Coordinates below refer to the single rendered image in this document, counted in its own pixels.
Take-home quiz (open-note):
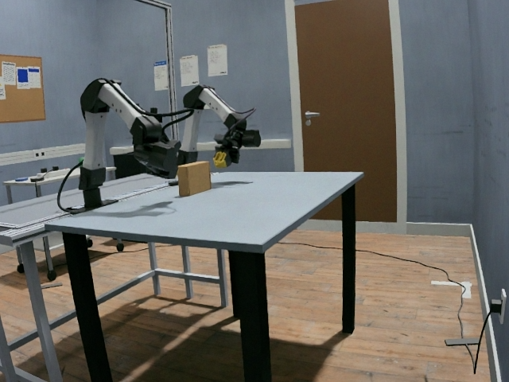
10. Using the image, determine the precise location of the brown cardboard box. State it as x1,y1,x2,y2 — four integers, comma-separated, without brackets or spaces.
177,162,212,197

